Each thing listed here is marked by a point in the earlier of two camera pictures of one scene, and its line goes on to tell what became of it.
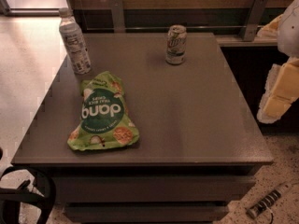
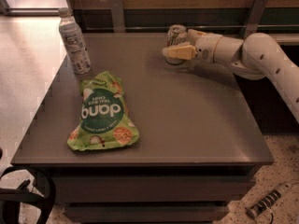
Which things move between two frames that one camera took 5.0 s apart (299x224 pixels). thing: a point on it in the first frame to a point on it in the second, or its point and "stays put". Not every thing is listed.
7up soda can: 177,45 stays put
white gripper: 290,32 to 206,47
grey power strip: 254,211 stays put
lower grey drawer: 147,212 stays put
